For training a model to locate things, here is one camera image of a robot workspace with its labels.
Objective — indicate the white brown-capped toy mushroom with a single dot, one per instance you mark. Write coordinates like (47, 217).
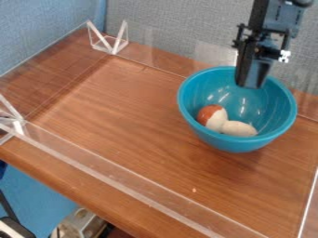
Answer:
(214, 118)

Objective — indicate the clear acrylic left bracket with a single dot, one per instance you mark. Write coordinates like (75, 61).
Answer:
(9, 115)

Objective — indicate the clear acrylic back barrier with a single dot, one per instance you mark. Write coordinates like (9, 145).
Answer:
(183, 55)

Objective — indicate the clear acrylic front barrier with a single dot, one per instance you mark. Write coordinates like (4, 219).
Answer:
(139, 205)

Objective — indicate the white device under table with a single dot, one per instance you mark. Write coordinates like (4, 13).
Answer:
(81, 224)

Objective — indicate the blue plastic bowl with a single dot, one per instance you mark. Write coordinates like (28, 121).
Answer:
(266, 108)

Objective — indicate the clear acrylic corner bracket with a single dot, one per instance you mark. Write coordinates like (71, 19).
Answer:
(105, 43)

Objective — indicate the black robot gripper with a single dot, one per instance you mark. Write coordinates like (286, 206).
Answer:
(263, 38)

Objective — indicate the clear acrylic barrier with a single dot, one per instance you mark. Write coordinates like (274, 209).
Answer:
(139, 205)
(183, 55)

